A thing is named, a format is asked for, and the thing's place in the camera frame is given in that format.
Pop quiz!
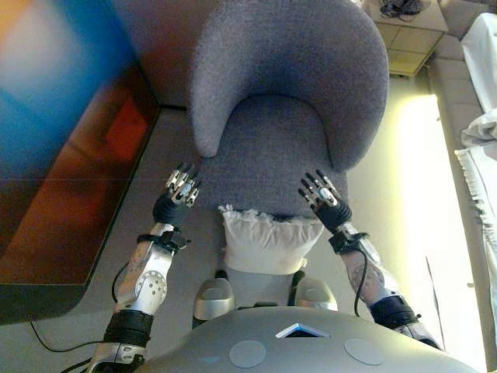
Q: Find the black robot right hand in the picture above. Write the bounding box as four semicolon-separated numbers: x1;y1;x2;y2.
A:
297;169;353;235

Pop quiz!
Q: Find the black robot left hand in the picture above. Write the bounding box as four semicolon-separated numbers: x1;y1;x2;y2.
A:
152;162;203;226

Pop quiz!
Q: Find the white fringed cushion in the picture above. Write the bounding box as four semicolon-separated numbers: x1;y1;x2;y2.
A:
217;204;325;276

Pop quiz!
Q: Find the grey fabric armchair sofa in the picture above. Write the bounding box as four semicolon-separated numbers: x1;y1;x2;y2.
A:
187;0;391;219

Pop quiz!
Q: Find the silver robot right leg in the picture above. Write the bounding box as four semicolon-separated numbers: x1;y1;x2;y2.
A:
287;271;339;312

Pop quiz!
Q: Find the silver robot leg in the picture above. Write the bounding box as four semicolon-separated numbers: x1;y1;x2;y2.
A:
193;270;236;329
287;271;339;312

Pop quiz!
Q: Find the silver robot left leg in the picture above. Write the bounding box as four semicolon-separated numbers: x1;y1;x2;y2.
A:
193;270;236;329

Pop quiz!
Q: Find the grey robot torso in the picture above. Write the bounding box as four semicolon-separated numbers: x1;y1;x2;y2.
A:
134;306;481;373

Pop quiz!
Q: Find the brown wooden cabinet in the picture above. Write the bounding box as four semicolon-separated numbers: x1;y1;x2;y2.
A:
111;0;210;110

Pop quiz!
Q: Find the beige wooden cabinet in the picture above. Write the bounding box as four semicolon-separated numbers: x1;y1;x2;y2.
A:
363;0;450;78

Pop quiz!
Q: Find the white bedding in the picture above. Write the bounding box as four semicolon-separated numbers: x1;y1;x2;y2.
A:
453;11;497;281

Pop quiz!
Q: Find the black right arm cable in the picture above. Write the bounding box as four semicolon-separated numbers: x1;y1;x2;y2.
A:
353;248;369;318

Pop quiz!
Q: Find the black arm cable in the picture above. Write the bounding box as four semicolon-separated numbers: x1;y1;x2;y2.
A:
353;248;369;318
111;262;130;305

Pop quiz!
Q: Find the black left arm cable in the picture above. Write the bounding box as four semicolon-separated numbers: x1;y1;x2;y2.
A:
111;262;130;305

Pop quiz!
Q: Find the thin black floor cable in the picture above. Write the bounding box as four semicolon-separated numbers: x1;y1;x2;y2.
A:
30;320;106;354

